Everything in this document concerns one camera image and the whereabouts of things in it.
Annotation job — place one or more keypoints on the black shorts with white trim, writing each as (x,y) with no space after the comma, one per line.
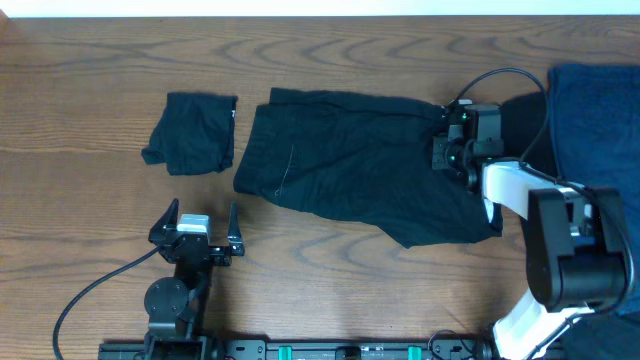
(361,158)

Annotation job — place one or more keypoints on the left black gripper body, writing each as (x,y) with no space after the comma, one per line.
(221,259)

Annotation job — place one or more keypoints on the small folded black garment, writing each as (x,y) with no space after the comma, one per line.
(195,134)

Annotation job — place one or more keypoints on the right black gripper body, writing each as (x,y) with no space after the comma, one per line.
(448,155)

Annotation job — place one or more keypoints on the navy blue garment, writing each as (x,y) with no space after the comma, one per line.
(595,131)

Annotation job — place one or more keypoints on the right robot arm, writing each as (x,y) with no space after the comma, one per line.
(578,255)

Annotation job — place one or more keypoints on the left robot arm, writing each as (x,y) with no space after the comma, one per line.
(176,305)

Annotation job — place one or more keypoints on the black garment under pile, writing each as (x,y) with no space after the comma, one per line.
(522,118)

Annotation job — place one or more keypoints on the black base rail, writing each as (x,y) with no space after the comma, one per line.
(446,349)

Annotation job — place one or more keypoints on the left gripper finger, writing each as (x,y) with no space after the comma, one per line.
(234,236)
(166,223)

